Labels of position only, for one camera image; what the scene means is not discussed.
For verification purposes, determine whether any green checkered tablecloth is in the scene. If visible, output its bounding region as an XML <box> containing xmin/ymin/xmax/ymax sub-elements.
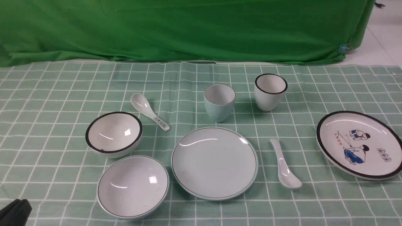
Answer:
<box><xmin>0</xmin><ymin>61</ymin><xmax>402</xmax><ymax>226</ymax></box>

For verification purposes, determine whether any green backdrop cloth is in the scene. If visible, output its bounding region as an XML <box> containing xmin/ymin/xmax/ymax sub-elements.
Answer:
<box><xmin>0</xmin><ymin>0</ymin><xmax>375</xmax><ymax>67</ymax></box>

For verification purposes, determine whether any white bowl black rim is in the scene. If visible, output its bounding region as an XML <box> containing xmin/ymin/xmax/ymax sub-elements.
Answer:
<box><xmin>85</xmin><ymin>111</ymin><xmax>143</xmax><ymax>159</ymax></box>

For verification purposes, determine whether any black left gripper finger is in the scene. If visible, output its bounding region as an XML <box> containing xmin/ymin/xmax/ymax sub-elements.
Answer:
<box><xmin>0</xmin><ymin>199</ymin><xmax>32</xmax><ymax>226</ymax></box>

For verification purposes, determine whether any blue clip on backdrop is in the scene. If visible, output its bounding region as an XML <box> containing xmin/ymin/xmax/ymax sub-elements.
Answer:
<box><xmin>338</xmin><ymin>44</ymin><xmax>349</xmax><ymax>56</ymax></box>

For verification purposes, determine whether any white cup black rim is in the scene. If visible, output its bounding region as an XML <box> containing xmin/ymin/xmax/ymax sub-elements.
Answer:
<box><xmin>254</xmin><ymin>73</ymin><xmax>288</xmax><ymax>112</ymax></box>

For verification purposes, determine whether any white spoon patterned handle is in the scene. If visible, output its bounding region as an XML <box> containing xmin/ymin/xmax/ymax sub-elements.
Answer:
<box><xmin>131</xmin><ymin>93</ymin><xmax>171</xmax><ymax>132</ymax></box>

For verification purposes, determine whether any pale blue plate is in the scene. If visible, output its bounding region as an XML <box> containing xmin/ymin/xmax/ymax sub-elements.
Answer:
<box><xmin>171</xmin><ymin>127</ymin><xmax>258</xmax><ymax>201</ymax></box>

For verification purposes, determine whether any pale blue cup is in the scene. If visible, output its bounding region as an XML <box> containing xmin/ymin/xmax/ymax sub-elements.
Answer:
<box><xmin>204</xmin><ymin>83</ymin><xmax>236</xmax><ymax>123</ymax></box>

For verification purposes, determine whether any pale blue bowl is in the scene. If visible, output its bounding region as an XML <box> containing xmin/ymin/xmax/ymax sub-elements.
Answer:
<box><xmin>97</xmin><ymin>155</ymin><xmax>170</xmax><ymax>220</ymax></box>

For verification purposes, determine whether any plain white spoon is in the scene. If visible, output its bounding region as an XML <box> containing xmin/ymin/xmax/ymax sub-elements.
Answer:
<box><xmin>270</xmin><ymin>138</ymin><xmax>302</xmax><ymax>189</ymax></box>

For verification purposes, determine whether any white plate with cartoon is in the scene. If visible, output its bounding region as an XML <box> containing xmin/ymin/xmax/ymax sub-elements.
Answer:
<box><xmin>316</xmin><ymin>111</ymin><xmax>402</xmax><ymax>180</ymax></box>

